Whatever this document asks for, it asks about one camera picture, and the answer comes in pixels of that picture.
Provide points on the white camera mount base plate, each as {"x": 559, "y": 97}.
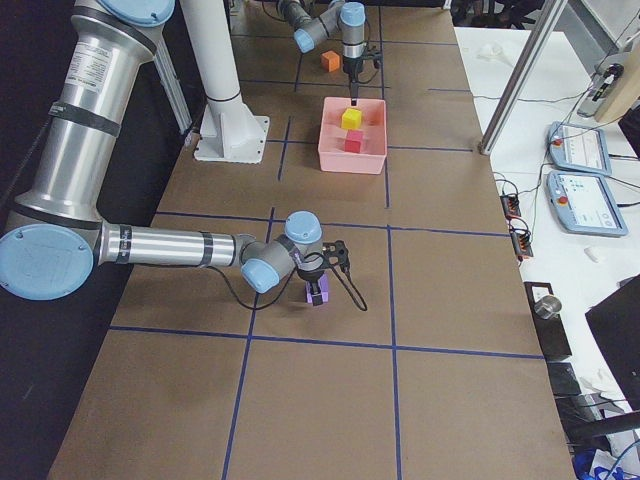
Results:
{"x": 231, "y": 134}

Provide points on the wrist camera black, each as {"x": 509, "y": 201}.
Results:
{"x": 374, "y": 55}
{"x": 337, "y": 254}

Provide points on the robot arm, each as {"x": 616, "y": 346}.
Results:
{"x": 346, "y": 18}
{"x": 55, "y": 234}

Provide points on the pink plastic bin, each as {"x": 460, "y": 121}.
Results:
{"x": 373, "y": 154}

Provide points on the red foam block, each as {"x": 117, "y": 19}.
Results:
{"x": 353, "y": 141}

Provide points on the orange foam block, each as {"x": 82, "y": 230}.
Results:
{"x": 330, "y": 61}

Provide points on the aluminium frame post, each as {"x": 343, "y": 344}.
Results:
{"x": 532, "y": 50}

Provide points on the purple foam block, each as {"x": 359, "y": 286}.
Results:
{"x": 317, "y": 290}

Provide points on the metal cylinder weight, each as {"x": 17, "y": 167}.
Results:
{"x": 547, "y": 307}

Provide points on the near teach pendant tablet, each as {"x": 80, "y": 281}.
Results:
{"x": 584, "y": 204}

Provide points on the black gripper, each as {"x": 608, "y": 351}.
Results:
{"x": 310, "y": 276}
{"x": 351, "y": 67}

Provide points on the far teach pendant tablet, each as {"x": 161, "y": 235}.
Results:
{"x": 578, "y": 148}

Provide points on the teach pendant tablet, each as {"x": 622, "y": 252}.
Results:
{"x": 584, "y": 204}
{"x": 578, "y": 148}

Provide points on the yellow foam block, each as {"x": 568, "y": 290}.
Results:
{"x": 351, "y": 119}

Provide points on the black orange connector strip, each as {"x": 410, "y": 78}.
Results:
{"x": 511, "y": 205}
{"x": 521, "y": 241}

